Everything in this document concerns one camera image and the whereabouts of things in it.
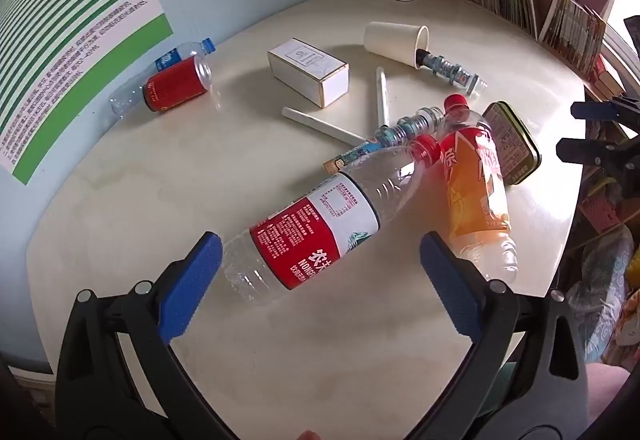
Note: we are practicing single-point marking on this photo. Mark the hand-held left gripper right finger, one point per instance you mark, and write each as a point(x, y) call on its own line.
point(450, 290)

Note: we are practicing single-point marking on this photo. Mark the person's leg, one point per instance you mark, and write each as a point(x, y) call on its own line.
point(605, 405)

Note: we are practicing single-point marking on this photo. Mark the orange drink bottle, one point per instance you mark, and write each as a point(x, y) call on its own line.
point(475, 190)

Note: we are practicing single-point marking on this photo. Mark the green and gold tin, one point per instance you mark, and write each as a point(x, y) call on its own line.
point(515, 145)

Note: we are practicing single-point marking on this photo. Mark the clear plastic bag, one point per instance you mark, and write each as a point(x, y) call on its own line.
point(600, 290)

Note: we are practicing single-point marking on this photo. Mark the white paper cup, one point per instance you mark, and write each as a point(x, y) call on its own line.
point(390, 40)

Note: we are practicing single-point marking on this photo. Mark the red drink can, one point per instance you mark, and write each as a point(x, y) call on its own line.
point(175, 85)

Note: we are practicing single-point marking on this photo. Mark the row of colourful books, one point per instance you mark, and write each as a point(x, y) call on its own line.
point(575, 30)

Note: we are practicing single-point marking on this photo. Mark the white stick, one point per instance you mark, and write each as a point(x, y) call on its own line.
point(383, 95)
point(320, 123)

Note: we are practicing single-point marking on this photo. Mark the white perfume box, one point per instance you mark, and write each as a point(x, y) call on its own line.
point(305, 63)

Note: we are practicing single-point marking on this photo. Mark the red label clear water bottle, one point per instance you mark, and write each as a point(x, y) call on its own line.
point(310, 235)

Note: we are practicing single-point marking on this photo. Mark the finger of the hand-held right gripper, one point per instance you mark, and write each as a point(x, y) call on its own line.
point(595, 109)
point(585, 151)

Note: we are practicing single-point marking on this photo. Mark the blue cap clear bottle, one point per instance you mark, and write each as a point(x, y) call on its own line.
point(170, 58)

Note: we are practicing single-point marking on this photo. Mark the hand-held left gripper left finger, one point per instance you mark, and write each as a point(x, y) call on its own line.
point(192, 285)

